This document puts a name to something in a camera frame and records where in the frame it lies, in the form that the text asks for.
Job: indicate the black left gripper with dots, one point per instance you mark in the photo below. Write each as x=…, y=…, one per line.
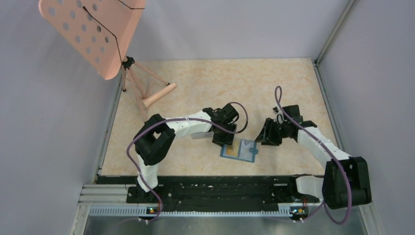
x=227, y=140

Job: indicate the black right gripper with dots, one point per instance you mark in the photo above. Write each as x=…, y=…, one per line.
x=266, y=137

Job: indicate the gold card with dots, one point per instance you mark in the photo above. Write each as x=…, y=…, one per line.
x=230, y=151

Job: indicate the clear plastic card box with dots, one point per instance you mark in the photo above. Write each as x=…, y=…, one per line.
x=202, y=135

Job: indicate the blue leather card holder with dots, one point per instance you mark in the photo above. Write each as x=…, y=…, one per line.
x=236, y=142

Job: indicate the silver card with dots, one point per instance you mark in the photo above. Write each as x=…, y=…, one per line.
x=247, y=151

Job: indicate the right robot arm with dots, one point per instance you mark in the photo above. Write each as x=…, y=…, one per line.
x=346, y=178

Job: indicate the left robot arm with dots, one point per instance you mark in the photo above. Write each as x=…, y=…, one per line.
x=155, y=138

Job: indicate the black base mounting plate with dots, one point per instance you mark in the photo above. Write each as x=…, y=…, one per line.
x=220, y=194

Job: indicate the pink perforated music stand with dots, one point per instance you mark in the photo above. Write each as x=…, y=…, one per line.
x=101, y=31

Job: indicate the aluminium rail frame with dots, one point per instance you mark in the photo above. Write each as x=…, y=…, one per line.
x=112, y=199

